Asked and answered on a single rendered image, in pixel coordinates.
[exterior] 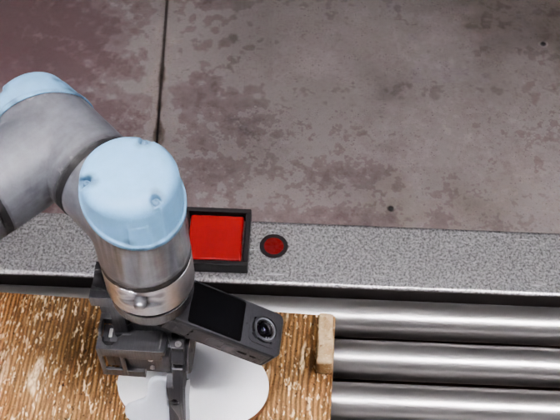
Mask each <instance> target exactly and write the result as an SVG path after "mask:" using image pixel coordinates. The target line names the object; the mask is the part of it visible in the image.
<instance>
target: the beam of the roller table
mask: <svg viewBox="0 0 560 420"><path fill-rule="evenodd" d="M270 234H277V235H280V236H282V237H284V238H285V239H286V241H287V245H288V248H287V251H286V253H285V254H284V255H282V256H281V257H277V258H270V257H266V256H265V255H263V253H262V252H261V250H260V242H261V241H262V239H263V238H264V237H266V236H267V235H270ZM96 262H98V256H97V254H96V250H95V247H94V244H93V241H92V240H91V238H90V237H89V236H88V235H87V234H86V233H85V232H84V231H83V230H82V229H81V228H80V227H79V226H78V225H77V224H76V223H75V222H74V221H73V220H72V219H71V218H70V217H69V216H68V215H67V214H66V213H45V212H40V213H39V214H38V215H37V216H36V217H34V218H32V219H31V220H29V221H28V222H26V223H25V224H23V225H22V226H21V227H19V228H18V229H17V230H15V231H13V232H10V233H9V234H8V235H7V236H6V237H4V238H3V239H1V240H0V284H8V285H28V286H49V287H70V288H91V286H92V284H93V274H94V269H95V265H96ZM194 280H197V281H199V282H201V283H204V284H207V285H208V286H211V287H213V288H216V289H219V290H221V291H224V292H225V293H230V294H250V295H270V296H290V297H310V298H350V299H370V300H390V301H411V302H431V303H471V304H491V305H511V306H531V307H551V308H560V234H559V233H538V232H498V231H477V230H457V229H436V228H415V227H374V226H353V225H333V224H312V223H292V222H252V223H251V236H250V248H249V260H248V273H231V272H195V278H194Z"/></svg>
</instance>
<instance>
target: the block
mask: <svg viewBox="0 0 560 420"><path fill-rule="evenodd" d="M333 358H334V337H333V315H332V314H326V313H320V314H319V316H318V328H317V349H316V367H315V371H316V373H320V374H330V373H331V372H332V370H333Z"/></svg>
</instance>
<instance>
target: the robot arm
mask: <svg viewBox="0 0 560 420"><path fill-rule="evenodd" d="M54 203H56V204H57V205H58V206H59V207H60V208H61V209H62V210H63V211H64V212H65V213H66V214H67V215H68V216H69V217H70V218H71V219H72V220H73V221H74V222H75V223H76V224H77V225H78V226H79V227H80V228H81V229H82V230H83V231H84V232H85V233H86V234H87V235H88V236H89V237H90V238H91V240H92V242H93V244H94V247H95V250H96V254H97V259H98V262H96V265H95V269H94V274H93V282H92V286H91V289H90V293H89V297H88V298H89V301H90V304H91V306H99V307H100V309H101V312H102V313H101V317H100V322H99V326H98V336H97V344H96V351H97V355H98V358H99V361H100V363H101V367H102V371H103V374H107V375H120V376H130V377H143V378H145V377H146V376H147V371H154V372H166V373H167V376H165V375H156V376H154V377H152V378H150V380H149V381H148V384H147V395H146V396H145V397H143V398H140V399H138V400H135V401H132V402H129V403H128V404H127V405H126V407H125V413H126V416H127V417H128V418H129V419H130V420H190V409H189V392H190V380H189V379H187V373H191V371H192V369H193V360H194V354H195V347H196V342H198V343H201V344H204V345H207V346H209V347H211V348H215V349H217V350H220V351H222V352H225V353H228V354H231V355H233V356H235V357H238V358H241V359H244V360H246V361H249V362H251V363H255V364H257V365H259V366H262V365H264V364H265V363H268V362H269V361H271V360H272V359H274V358H275V357H277V356H278V355H279V353H280V346H281V339H282V332H283V317H282V316H281V315H280V314H278V313H276V312H273V311H271V310H268V309H266V308H264V307H260V306H258V305H256V304H254V303H251V302H248V301H246V300H243V299H241V298H240V297H236V296H233V295H232V294H229V293H227V292H224V291H221V290H219V289H216V288H215V287H211V286H208V285H207V284H204V283H202V282H199V281H197V280H194V278H195V271H194V265H193V254H192V248H191V243H190V237H189V231H188V219H187V195H186V190H185V187H184V185H183V181H182V179H181V178H180V175H179V171H178V166H177V164H176V162H175V160H174V159H173V157H172V155H171V154H170V153H169V152H168V151H167V150H166V149H165V148H164V147H162V146H161V145H159V144H158V143H156V142H149V141H147V140H142V139H141V138H140V137H123V136H122V135H121V134H120V133H119V132H118V131H117V130H116V129H115V128H114V127H113V126H112V125H111V124H110V123H109V122H107V121H106V120H105V119H104V118H103V117H102V116H101V115H100V114H99V113H98V112H97V111H96V110H95V109H94V108H93V105H92V104H91V103H90V102H89V101H88V100H87V99H86V98H85V97H84V96H83V95H81V94H79V93H77V92H76V91H75V90H74V89H73V88H71V87H70V86H69V85H68V84H66V83H65V82H64V81H62V80H61V79H60V78H58V77H56V76H54V75H52V74H50V73H47V72H29V73H25V74H23V75H21V76H18V77H15V78H14V79H13V80H11V81H10V82H8V83H7V84H6V85H4V86H3V87H2V92H1V93H0V240H1V239H3V238H4V237H6V236H7V235H8V234H9V233H11V232H13V231H15V230H17V229H18V228H20V227H21V226H22V225H23V224H25V223H26V222H28V221H29V220H31V219H32V218H34V217H36V216H37V215H38V214H39V213H41V212H42V211H44V210H45V209H47V208H48V207H50V206H51V205H52V204H54ZM104 323H111V324H112V325H111V324H105V325H104ZM103 326H104V328H103ZM103 356H106V358H107V362H108V365H117V366H120V367H107V366H106V363H105V360H104V357H103Z"/></svg>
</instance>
